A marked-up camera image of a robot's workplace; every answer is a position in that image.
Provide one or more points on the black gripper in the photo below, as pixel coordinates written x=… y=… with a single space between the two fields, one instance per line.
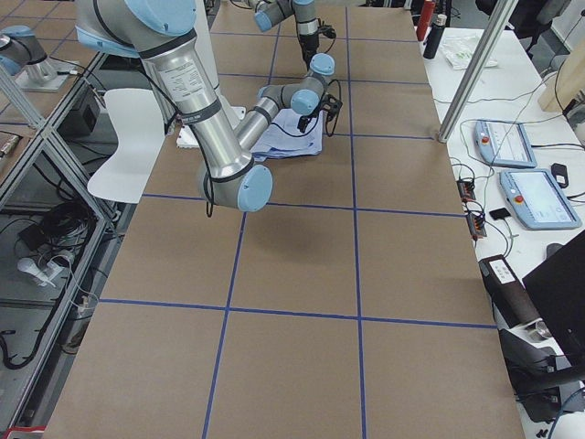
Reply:
x=304 y=121
x=305 y=43

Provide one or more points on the blue striped button shirt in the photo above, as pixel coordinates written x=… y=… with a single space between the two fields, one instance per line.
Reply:
x=283 y=139

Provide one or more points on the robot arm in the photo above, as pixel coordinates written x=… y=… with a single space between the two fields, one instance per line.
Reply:
x=163 y=34
x=269 y=14

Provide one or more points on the red cylinder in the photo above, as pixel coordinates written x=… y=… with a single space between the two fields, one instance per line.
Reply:
x=424 y=21

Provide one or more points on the black water bottle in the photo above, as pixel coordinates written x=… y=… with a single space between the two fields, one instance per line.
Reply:
x=433 y=40

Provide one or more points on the upper teach pendant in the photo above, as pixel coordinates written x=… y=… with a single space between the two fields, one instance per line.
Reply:
x=504 y=144

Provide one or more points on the teach pendant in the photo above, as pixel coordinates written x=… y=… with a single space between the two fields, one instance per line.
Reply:
x=537 y=200
x=504 y=144

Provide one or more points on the lower teach pendant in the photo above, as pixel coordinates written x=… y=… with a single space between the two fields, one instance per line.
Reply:
x=537 y=200

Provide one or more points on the black cylinder device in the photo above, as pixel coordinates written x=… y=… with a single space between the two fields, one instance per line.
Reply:
x=507 y=292

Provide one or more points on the black monitor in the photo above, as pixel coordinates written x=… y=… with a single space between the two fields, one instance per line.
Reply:
x=556 y=289

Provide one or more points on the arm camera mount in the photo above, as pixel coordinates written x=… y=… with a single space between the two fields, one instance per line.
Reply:
x=331 y=105

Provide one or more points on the aluminium frame post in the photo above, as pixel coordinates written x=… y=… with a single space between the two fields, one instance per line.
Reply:
x=496 y=25

